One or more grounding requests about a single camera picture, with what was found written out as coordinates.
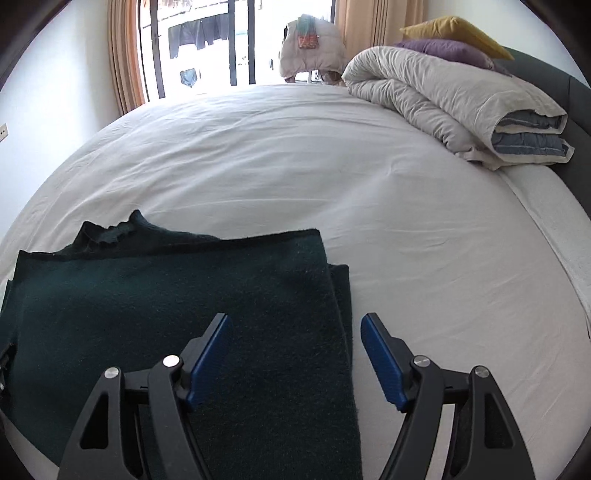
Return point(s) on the glass sliding door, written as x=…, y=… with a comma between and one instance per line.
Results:
x=249, y=55

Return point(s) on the dark green sweater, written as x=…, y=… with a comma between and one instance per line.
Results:
x=254, y=300

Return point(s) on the metal clothes rack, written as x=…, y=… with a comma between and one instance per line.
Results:
x=315, y=76

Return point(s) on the beige curtain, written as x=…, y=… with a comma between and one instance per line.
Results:
x=127, y=55
x=369, y=23

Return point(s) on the dark hanging clothes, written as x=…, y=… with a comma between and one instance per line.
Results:
x=196, y=32

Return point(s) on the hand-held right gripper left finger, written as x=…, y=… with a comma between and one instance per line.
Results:
x=210, y=357

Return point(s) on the bed with white sheet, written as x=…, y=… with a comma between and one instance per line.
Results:
x=369, y=207

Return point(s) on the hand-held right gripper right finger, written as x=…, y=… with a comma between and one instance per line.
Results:
x=383, y=362

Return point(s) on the beige puffer vest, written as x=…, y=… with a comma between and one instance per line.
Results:
x=330, y=50

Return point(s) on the folded grey duvet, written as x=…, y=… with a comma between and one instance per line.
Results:
x=438, y=97

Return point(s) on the yellow pillow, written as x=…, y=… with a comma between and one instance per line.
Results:
x=455, y=31

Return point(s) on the dark grey bed headboard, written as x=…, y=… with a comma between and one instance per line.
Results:
x=579, y=106

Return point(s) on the colourful hanging cloth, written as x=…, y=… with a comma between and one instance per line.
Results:
x=308, y=34

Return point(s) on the small dark hanging cloth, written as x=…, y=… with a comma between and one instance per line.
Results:
x=189, y=77

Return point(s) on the purple pillow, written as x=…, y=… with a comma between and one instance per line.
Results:
x=443, y=49

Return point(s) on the white wall socket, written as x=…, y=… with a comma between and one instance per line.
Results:
x=2, y=132

